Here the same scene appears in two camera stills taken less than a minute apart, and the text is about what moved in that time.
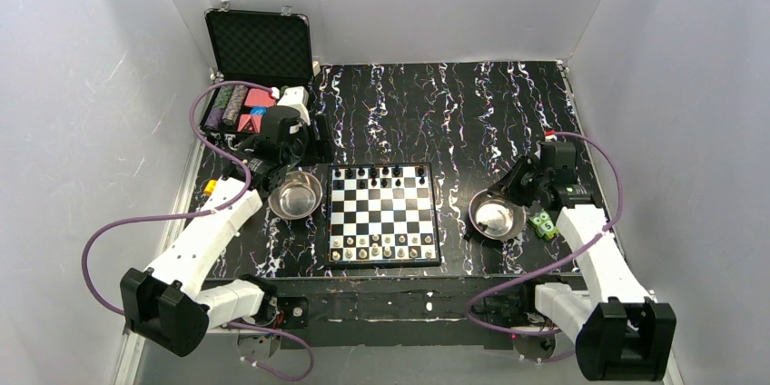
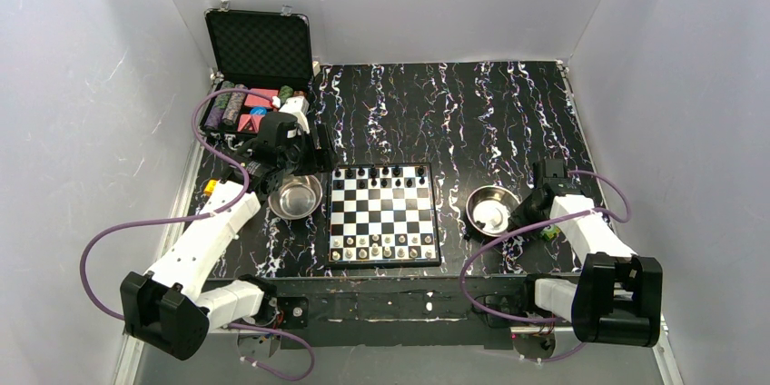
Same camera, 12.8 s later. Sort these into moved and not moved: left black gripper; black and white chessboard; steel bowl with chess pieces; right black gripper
Moved: right black gripper
Not moved: left black gripper; black and white chessboard; steel bowl with chess pieces
